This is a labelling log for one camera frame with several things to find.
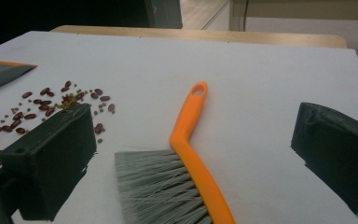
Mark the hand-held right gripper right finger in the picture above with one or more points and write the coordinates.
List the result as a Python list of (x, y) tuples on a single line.
[(338, 155)]

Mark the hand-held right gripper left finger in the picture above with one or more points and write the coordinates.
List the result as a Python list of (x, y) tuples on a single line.
[(52, 161)]

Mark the pile of red beans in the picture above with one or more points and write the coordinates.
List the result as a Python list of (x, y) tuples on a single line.
[(43, 107)]

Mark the grey dustpan with orange edge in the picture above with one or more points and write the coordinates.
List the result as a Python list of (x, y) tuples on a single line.
[(0, 76)]

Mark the orange brush with grey bristles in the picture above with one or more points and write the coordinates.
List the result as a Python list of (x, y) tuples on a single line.
[(189, 124)]

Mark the scattered small green beans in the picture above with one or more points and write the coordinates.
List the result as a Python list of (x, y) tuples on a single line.
[(101, 107)]

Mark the white board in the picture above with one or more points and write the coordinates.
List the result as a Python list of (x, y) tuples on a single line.
[(230, 77)]

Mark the beige furniture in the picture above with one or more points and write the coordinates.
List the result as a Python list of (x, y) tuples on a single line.
[(307, 7)]

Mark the wooden table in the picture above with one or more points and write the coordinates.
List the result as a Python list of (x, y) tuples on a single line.
[(199, 34)]

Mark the dark grey cabinet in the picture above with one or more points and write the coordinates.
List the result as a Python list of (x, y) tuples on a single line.
[(164, 14)]

